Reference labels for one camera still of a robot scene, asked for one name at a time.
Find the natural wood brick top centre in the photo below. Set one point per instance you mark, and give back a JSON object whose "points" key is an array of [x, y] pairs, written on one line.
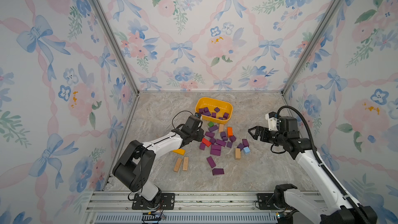
{"points": [[221, 128]]}

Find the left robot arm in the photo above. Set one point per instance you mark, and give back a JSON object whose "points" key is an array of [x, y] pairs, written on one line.
{"points": [[134, 165]]}

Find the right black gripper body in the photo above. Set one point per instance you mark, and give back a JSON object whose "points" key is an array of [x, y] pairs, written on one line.
{"points": [[266, 134]]}

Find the red flat brick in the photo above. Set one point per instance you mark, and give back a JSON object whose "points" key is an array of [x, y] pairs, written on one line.
{"points": [[206, 142]]}

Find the orange brick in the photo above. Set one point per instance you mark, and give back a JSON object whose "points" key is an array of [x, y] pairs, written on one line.
{"points": [[230, 132]]}

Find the natural wood long brick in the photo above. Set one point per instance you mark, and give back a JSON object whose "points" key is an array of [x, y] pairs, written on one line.
{"points": [[178, 165], [185, 164]]}

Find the aluminium mounting rail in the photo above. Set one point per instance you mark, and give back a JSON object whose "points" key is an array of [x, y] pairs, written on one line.
{"points": [[191, 207]]}

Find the light blue cube brick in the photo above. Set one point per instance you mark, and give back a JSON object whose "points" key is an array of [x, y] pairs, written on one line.
{"points": [[246, 150]]}

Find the purple long brick top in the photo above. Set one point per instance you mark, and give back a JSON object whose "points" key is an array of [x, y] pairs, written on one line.
{"points": [[213, 128]]}

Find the purple brick centre slanted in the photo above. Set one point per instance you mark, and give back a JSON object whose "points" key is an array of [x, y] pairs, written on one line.
{"points": [[221, 143]]}

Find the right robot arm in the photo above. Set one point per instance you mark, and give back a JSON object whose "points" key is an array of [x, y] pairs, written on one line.
{"points": [[340, 207]]}

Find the natural wood long brick left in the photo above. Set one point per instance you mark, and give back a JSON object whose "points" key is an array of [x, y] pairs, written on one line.
{"points": [[178, 165]]}

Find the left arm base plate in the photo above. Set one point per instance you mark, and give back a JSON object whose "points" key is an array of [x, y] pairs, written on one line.
{"points": [[162, 201]]}

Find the yellow plastic storage bin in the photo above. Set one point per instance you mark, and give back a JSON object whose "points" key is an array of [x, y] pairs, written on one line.
{"points": [[225, 107]]}

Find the natural wood brick right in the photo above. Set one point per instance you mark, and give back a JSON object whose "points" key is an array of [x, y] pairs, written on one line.
{"points": [[237, 154]]}

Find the orange-yellow brick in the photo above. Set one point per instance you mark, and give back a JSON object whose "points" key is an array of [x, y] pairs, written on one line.
{"points": [[180, 151]]}

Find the purple long brick bottom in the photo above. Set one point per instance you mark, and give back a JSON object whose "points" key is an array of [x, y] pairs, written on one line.
{"points": [[211, 162]]}

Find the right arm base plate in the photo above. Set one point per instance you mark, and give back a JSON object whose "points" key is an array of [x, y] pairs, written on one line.
{"points": [[265, 201]]}

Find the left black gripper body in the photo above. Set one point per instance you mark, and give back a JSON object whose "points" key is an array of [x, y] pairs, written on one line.
{"points": [[197, 131]]}

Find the purple large block centre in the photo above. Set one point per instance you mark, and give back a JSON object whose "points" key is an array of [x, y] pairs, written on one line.
{"points": [[215, 150]]}

